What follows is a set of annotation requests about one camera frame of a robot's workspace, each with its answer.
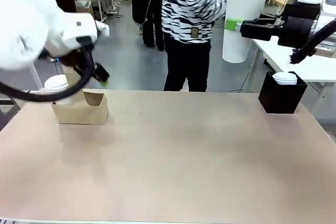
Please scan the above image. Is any person in zebra striped hoodie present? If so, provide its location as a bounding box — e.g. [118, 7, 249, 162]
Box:
[161, 0, 228, 93]

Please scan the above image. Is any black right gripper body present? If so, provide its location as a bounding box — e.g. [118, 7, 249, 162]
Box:
[278, 3, 320, 49]

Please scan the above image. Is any black square box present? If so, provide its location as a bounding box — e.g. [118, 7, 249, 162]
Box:
[258, 71, 308, 114]

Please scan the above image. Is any brown cardboard box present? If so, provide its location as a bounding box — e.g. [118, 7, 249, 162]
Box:
[75, 0, 93, 15]

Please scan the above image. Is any long white work table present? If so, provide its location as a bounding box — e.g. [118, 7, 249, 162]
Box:
[250, 37, 336, 96]

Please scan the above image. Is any bystander in black clothes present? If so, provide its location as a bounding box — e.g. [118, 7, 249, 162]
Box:
[131, 0, 165, 51]

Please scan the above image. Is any small white cup with lid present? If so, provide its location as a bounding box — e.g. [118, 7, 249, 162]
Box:
[44, 74, 77, 106]

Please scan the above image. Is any person's left forearm zebra sleeve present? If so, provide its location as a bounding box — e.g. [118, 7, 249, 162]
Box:
[204, 0, 228, 23]

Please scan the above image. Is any brown cardboard cup carrier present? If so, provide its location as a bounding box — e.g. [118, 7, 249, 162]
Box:
[51, 66, 109, 125]

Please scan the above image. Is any stack of white cup lids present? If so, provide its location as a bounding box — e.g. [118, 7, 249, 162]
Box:
[272, 71, 298, 86]

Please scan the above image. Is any large white cup with lid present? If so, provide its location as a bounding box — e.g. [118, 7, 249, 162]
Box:
[222, 0, 271, 63]

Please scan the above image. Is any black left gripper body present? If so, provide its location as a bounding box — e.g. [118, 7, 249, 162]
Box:
[59, 48, 91, 68]

